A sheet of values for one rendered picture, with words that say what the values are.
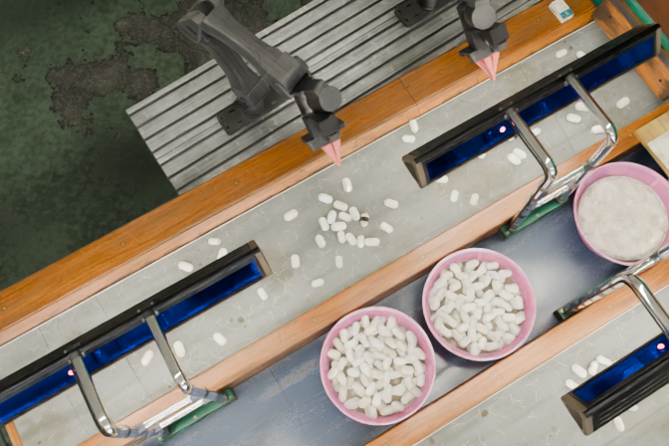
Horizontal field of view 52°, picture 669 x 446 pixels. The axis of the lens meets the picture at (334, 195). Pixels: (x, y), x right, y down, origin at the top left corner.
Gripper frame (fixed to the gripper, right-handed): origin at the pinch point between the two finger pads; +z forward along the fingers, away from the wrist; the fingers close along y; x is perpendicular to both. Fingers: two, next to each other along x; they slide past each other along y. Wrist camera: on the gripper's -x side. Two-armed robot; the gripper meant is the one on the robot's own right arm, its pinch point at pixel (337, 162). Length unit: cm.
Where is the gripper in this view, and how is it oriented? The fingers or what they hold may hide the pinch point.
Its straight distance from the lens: 166.0
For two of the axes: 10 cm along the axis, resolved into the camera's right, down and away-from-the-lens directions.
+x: -3.0, -2.7, 9.1
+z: 4.0, 8.3, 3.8
